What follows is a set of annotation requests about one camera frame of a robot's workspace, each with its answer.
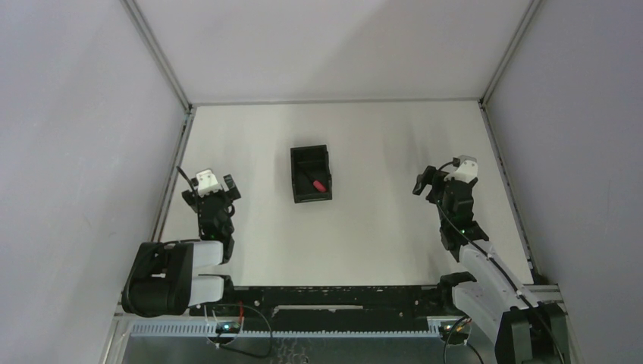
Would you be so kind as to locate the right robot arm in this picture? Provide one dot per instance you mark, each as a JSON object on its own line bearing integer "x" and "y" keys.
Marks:
{"x": 522, "y": 327}

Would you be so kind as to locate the left green circuit board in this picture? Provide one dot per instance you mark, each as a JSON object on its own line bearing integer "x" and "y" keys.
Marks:
{"x": 228, "y": 328}

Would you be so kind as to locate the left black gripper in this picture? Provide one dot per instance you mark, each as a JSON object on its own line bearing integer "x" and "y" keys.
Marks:
{"x": 211, "y": 196}

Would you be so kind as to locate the right green circuit board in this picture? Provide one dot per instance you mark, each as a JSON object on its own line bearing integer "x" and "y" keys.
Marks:
{"x": 453, "y": 335}

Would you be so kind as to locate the aluminium frame profile right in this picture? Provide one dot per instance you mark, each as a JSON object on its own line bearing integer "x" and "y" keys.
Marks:
{"x": 547, "y": 294}

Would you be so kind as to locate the red handled screwdriver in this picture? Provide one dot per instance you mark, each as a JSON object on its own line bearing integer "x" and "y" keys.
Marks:
{"x": 315, "y": 182}

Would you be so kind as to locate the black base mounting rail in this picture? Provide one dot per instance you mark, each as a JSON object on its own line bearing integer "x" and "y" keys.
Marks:
{"x": 426, "y": 300}

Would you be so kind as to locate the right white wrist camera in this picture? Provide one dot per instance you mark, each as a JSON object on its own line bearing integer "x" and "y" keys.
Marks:
{"x": 466, "y": 169}

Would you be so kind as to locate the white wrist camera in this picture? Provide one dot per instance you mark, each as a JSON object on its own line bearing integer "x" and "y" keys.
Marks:
{"x": 466, "y": 169}
{"x": 207, "y": 182}

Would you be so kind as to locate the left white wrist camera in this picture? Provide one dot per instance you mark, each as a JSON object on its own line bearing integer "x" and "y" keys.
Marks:
{"x": 207, "y": 182}

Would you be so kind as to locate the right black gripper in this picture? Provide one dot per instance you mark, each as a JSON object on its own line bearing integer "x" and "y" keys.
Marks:
{"x": 427, "y": 178}

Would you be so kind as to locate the black plastic bin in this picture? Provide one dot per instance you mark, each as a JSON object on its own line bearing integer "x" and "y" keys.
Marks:
{"x": 314, "y": 159}

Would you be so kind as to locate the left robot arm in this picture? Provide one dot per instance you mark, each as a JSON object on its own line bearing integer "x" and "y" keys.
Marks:
{"x": 164, "y": 278}

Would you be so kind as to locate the green circuit board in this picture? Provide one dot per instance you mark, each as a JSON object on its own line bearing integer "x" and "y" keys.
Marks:
{"x": 228, "y": 328}
{"x": 453, "y": 335}

